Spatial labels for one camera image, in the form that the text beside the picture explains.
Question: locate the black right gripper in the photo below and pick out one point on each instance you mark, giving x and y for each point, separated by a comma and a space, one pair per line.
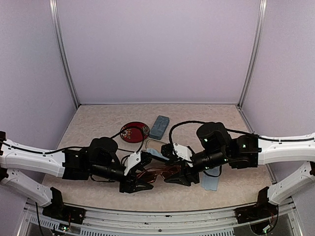
184, 179

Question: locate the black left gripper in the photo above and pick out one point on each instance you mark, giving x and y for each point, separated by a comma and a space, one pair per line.
130, 185

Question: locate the brown tinted sunglasses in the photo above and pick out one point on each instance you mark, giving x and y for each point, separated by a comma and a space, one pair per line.
150, 175

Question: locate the black glasses case beige lining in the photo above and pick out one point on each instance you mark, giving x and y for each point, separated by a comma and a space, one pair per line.
156, 145

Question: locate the light blue cleaning cloth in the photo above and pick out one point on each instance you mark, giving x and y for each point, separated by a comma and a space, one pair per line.
154, 152

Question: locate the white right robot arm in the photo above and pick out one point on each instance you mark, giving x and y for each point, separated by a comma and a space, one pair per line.
249, 151

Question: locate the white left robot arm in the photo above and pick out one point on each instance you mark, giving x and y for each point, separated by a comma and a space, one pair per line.
70, 163

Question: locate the folded blue cloth pouch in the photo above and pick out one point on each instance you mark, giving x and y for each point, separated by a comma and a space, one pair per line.
210, 180

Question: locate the red floral plate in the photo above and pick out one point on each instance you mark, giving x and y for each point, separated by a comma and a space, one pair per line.
135, 132

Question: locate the blue-grey hard glasses case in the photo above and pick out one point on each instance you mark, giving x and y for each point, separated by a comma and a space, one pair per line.
159, 127

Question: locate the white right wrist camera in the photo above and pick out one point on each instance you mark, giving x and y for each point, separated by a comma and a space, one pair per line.
177, 152

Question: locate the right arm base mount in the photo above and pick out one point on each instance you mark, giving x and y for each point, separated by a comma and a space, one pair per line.
260, 210

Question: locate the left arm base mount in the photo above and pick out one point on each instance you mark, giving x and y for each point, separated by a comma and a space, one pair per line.
58, 210

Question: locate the right metal corner post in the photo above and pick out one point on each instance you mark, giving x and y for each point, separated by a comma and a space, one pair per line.
254, 52

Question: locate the metal corner post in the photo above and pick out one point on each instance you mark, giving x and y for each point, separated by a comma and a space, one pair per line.
59, 37
254, 52

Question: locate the left metal corner post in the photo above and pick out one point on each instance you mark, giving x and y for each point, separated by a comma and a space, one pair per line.
59, 37

